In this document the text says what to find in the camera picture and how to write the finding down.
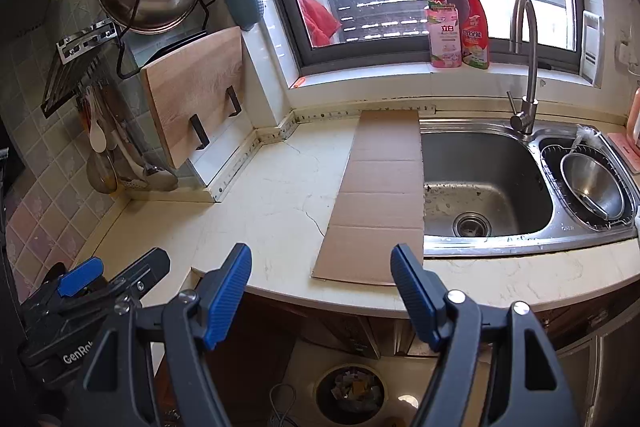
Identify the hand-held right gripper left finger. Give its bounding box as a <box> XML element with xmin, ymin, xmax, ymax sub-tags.
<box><xmin>80</xmin><ymin>243</ymin><xmax>253</xmax><ymax>427</ymax></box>

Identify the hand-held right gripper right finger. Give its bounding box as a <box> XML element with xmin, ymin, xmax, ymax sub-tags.
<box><xmin>390</xmin><ymin>243</ymin><xmax>581</xmax><ymax>427</ymax></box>

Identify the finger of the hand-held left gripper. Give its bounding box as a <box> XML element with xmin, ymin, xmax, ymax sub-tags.
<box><xmin>20</xmin><ymin>257</ymin><xmax>105</xmax><ymax>323</ymax></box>
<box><xmin>100</xmin><ymin>248</ymin><xmax>171</xmax><ymax>308</ymax></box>

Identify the round trash bin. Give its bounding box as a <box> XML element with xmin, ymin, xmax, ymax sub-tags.
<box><xmin>314</xmin><ymin>363</ymin><xmax>388</xmax><ymax>425</ymax></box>

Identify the cardboard sheet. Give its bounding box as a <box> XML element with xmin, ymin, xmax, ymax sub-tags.
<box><xmin>311</xmin><ymin>109</ymin><xmax>426</xmax><ymax>287</ymax></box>

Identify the mesh skimmer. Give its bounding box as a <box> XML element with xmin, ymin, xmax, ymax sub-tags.
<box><xmin>86</xmin><ymin>97</ymin><xmax>120</xmax><ymax>195</ymax></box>

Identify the white cutting board rack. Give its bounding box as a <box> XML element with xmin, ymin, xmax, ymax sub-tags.
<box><xmin>187</xmin><ymin>87</ymin><xmax>258</xmax><ymax>202</ymax></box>

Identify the stainless steel sink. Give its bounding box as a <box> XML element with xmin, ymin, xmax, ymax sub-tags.
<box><xmin>417</xmin><ymin>114</ymin><xmax>640</xmax><ymax>258</ymax></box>

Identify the white rice spoon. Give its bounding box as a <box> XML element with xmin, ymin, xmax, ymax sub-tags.
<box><xmin>89</xmin><ymin>92</ymin><xmax>108</xmax><ymax>152</ymax></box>

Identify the wooden cutting board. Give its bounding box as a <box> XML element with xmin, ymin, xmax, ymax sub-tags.
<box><xmin>140</xmin><ymin>26</ymin><xmax>244</xmax><ymax>170</ymax></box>

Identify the black drain basket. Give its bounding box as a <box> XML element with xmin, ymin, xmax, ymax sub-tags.
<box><xmin>540</xmin><ymin>142</ymin><xmax>637</xmax><ymax>233</ymax></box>

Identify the wooden base cabinet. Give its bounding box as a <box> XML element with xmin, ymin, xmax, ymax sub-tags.
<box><xmin>155</xmin><ymin>287</ymin><xmax>640</xmax><ymax>427</ymax></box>

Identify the metal knife rack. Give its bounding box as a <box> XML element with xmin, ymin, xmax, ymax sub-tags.
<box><xmin>41</xmin><ymin>19</ymin><xmax>121</xmax><ymax>118</ymax></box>

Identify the steel faucet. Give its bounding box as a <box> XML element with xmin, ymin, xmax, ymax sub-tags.
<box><xmin>506</xmin><ymin>0</ymin><xmax>541</xmax><ymax>136</ymax></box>

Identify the steel bowl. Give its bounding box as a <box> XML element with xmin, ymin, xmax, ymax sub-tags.
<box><xmin>559</xmin><ymin>152</ymin><xmax>628</xmax><ymax>222</ymax></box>

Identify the pink tray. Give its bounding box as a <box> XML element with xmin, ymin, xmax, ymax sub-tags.
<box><xmin>607</xmin><ymin>132</ymin><xmax>640</xmax><ymax>172</ymax></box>

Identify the pink detergent bottle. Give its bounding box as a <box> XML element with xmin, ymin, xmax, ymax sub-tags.
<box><xmin>425</xmin><ymin>0</ymin><xmax>462</xmax><ymax>68</ymax></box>

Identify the red spray bottle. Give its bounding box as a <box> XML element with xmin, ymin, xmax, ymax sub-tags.
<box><xmin>455</xmin><ymin>0</ymin><xmax>491</xmax><ymax>70</ymax></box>

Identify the blue utensil holder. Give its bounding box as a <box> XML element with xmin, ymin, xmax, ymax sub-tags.
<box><xmin>222</xmin><ymin>0</ymin><xmax>265</xmax><ymax>32</ymax></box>

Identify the red cloth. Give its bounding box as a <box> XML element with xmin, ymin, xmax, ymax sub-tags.
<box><xmin>298</xmin><ymin>0</ymin><xmax>341</xmax><ymax>48</ymax></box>

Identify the peach bottle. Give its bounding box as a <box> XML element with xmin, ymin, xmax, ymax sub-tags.
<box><xmin>625</xmin><ymin>82</ymin><xmax>640</xmax><ymax>142</ymax></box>

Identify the black wire lid rack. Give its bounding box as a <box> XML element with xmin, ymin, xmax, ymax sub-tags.
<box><xmin>116</xmin><ymin>0</ymin><xmax>221</xmax><ymax>80</ymax></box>

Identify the white wall outlet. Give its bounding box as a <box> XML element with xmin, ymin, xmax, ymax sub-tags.
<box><xmin>580</xmin><ymin>11</ymin><xmax>601</xmax><ymax>85</ymax></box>

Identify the white wall switch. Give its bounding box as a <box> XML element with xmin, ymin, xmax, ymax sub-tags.
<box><xmin>617</xmin><ymin>27</ymin><xmax>640</xmax><ymax>75</ymax></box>

